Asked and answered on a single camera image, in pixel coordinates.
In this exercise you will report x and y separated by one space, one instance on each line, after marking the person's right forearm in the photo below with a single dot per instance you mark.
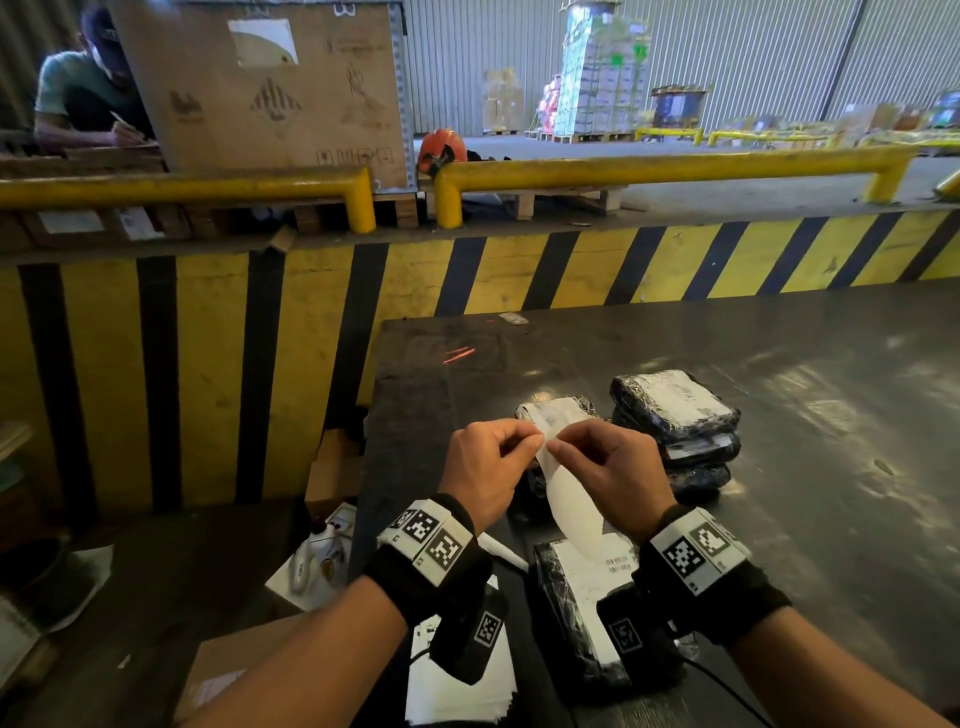
810 675

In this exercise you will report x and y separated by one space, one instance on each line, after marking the clear plastic scrap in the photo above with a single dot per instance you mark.
514 318

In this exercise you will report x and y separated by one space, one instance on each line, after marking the white handheld scanner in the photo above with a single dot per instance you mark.
315 555

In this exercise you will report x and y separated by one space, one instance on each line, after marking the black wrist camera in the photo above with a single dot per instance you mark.
480 637
626 634

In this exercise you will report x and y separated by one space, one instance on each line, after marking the pile of white labels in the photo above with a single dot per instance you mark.
450 690

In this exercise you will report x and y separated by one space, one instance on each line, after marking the yellow black striped barrier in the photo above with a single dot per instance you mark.
210 375

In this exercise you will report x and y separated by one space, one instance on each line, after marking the person's left hand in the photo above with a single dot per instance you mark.
484 465

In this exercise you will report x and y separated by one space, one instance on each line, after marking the flat brown cardboard box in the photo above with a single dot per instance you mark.
232 660

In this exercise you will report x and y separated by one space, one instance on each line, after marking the wrapped pallet load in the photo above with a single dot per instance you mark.
600 75

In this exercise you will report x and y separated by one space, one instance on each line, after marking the large brown plywood crate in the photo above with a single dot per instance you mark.
300 97

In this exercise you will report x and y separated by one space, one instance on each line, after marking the black marker wristband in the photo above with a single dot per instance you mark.
697 551
427 536

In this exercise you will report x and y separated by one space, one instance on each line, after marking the person's left forearm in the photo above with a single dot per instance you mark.
315 667

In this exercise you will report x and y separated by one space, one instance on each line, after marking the person's right hand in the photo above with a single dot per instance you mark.
622 472

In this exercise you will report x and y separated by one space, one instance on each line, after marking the white paper tag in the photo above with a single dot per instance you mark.
139 223
71 222

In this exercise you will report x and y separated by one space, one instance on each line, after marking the yellow pipe guardrail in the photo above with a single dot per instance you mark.
187 187
671 133
765 136
675 166

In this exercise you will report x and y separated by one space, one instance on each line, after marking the small wooden block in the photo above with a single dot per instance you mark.
283 238

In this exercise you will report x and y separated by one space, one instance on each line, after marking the wooden pallet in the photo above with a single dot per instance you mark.
525 204
405 214

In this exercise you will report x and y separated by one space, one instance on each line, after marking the stacked cardboard boxes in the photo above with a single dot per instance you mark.
502 101

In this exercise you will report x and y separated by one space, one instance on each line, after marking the white printed label paper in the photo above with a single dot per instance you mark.
577 517
592 607
679 401

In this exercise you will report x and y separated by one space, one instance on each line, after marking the orange hard hat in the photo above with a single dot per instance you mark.
442 146

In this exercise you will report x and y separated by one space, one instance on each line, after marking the white paper sheet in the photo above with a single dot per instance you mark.
86 577

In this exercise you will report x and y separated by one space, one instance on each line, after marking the small brown cardboard box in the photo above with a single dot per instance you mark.
330 472

